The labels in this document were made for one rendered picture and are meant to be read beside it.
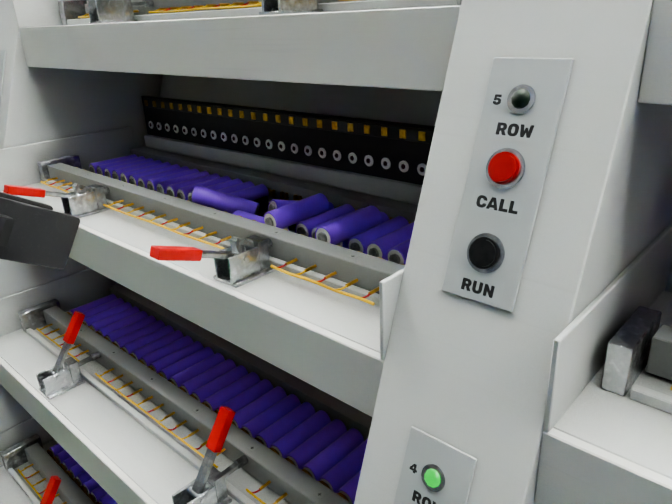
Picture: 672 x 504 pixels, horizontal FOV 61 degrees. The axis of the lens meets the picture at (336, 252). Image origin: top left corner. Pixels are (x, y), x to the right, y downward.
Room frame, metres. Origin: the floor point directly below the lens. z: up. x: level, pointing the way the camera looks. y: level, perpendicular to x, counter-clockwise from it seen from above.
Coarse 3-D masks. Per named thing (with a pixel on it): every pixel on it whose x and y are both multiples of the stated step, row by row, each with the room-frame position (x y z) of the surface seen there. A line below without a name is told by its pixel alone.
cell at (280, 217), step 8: (304, 200) 0.51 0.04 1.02; (312, 200) 0.51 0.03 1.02; (320, 200) 0.51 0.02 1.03; (280, 208) 0.49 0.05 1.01; (288, 208) 0.49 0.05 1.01; (296, 208) 0.49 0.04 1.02; (304, 208) 0.50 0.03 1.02; (312, 208) 0.51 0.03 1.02; (320, 208) 0.51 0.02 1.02; (264, 216) 0.49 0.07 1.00; (272, 216) 0.48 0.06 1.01; (280, 216) 0.48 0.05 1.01; (288, 216) 0.49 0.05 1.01; (296, 216) 0.49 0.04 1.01; (304, 216) 0.50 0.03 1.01; (312, 216) 0.51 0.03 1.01; (272, 224) 0.48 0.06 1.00; (280, 224) 0.48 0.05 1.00; (288, 224) 0.49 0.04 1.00
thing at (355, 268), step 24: (48, 168) 0.72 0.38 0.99; (72, 168) 0.70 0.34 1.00; (120, 192) 0.61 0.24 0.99; (144, 192) 0.59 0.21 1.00; (168, 216) 0.55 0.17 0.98; (192, 216) 0.52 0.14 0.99; (216, 216) 0.51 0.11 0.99; (240, 216) 0.50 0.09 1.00; (288, 240) 0.44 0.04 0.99; (312, 240) 0.44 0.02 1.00; (288, 264) 0.43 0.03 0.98; (312, 264) 0.43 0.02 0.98; (336, 264) 0.41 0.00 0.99; (360, 264) 0.39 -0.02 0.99; (384, 264) 0.39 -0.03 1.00
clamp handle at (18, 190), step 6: (6, 186) 0.55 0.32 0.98; (12, 186) 0.55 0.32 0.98; (18, 186) 0.56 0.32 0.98; (72, 186) 0.60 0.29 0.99; (78, 186) 0.60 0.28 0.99; (6, 192) 0.55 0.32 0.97; (12, 192) 0.55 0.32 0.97; (18, 192) 0.55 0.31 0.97; (24, 192) 0.56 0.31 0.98; (30, 192) 0.56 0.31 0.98; (36, 192) 0.56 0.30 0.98; (42, 192) 0.57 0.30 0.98; (48, 192) 0.57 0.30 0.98; (54, 192) 0.58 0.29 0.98; (60, 192) 0.59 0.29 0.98; (78, 192) 0.60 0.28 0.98
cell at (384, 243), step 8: (408, 224) 0.48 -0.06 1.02; (392, 232) 0.46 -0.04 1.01; (400, 232) 0.46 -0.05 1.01; (408, 232) 0.47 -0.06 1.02; (376, 240) 0.45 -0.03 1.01; (384, 240) 0.45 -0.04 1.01; (392, 240) 0.45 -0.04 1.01; (400, 240) 0.46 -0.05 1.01; (368, 248) 0.45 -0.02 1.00; (376, 248) 0.44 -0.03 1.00; (384, 248) 0.44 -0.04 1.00; (376, 256) 0.44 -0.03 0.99; (384, 256) 0.44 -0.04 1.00
